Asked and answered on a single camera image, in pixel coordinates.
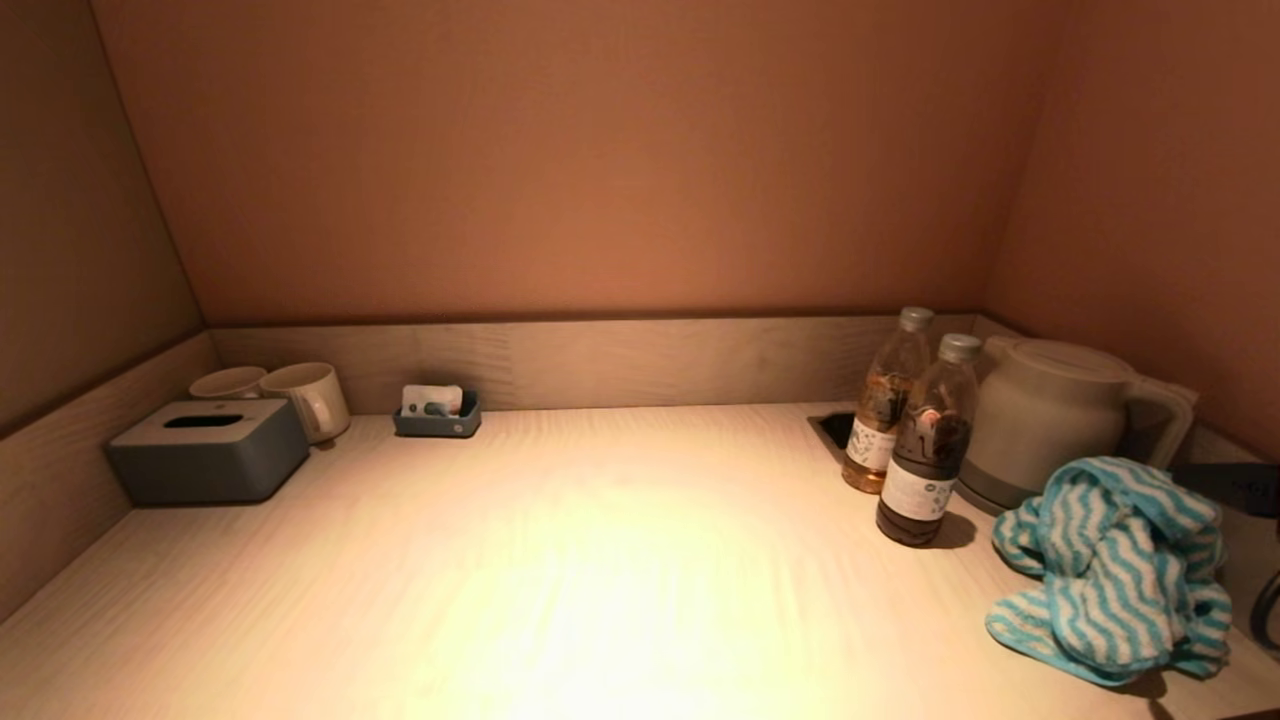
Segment blue white striped towel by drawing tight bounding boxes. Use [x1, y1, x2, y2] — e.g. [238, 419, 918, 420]
[985, 456, 1233, 688]

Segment white electric kettle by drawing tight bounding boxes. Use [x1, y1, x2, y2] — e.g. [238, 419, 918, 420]
[962, 337, 1197, 501]

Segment grey kettle base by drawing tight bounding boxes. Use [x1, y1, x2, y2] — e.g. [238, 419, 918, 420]
[955, 470, 1041, 517]

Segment front clear water bottle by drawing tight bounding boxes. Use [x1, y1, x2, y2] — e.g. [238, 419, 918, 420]
[875, 333, 982, 548]

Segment clear water bottle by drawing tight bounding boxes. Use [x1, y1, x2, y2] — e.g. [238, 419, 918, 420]
[841, 306, 935, 495]
[875, 333, 982, 548]

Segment rear clear water bottle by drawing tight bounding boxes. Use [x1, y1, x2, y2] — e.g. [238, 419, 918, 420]
[841, 306, 935, 495]

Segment black recessed table socket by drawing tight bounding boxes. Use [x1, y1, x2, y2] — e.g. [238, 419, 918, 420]
[807, 411, 857, 466]

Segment small grey sachet tray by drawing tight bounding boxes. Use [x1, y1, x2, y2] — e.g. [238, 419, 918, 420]
[393, 390, 482, 440]

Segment white sachets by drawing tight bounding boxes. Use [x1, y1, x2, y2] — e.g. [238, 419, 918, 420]
[401, 385, 464, 419]

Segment white ceramic mug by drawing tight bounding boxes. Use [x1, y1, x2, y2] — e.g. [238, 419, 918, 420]
[260, 362, 352, 446]
[189, 367, 269, 403]

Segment grey tissue box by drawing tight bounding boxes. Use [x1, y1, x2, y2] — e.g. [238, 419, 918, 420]
[108, 399, 311, 506]

